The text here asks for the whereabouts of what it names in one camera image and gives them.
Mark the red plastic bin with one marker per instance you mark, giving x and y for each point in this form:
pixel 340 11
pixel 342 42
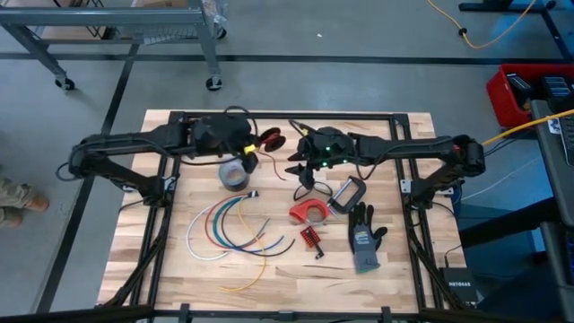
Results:
pixel 500 101

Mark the person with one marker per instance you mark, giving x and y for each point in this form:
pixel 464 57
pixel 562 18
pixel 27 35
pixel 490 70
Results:
pixel 22 202

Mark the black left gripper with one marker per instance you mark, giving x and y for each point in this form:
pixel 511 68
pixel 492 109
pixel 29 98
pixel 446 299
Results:
pixel 251 157

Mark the black stand base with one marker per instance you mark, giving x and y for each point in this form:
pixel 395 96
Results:
pixel 502 6

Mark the black desk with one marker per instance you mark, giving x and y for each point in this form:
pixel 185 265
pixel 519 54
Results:
pixel 560 188

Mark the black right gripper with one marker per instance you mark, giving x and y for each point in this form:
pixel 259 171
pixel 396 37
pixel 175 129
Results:
pixel 318 152

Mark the black C-clamp with silver screw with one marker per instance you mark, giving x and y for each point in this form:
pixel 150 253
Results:
pixel 359 193

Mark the grey duct tape roll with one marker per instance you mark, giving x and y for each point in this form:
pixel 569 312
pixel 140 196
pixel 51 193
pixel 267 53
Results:
pixel 231 179

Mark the black-framed clear safety glasses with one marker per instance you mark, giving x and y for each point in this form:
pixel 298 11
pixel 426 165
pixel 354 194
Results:
pixel 314 190

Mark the grey metal cart on castors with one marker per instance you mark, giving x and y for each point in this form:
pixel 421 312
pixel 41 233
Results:
pixel 112 17

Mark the black Netgear network switch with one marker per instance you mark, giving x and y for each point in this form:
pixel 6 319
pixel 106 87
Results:
pixel 459 287

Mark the red dispenser with clear tape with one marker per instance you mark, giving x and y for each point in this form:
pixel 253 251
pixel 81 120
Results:
pixel 300 211

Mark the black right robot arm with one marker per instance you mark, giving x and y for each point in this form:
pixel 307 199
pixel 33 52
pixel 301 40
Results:
pixel 403 150

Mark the red socket bit holder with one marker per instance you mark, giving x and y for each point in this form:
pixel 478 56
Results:
pixel 308 237

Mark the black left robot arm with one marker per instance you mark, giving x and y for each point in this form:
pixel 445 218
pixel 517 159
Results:
pixel 134 143

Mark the black ribbed battery pack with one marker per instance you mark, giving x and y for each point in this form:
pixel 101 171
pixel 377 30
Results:
pixel 558 87
pixel 520 89

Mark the black and grey work glove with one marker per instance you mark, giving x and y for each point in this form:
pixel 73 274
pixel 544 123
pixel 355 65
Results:
pixel 364 242

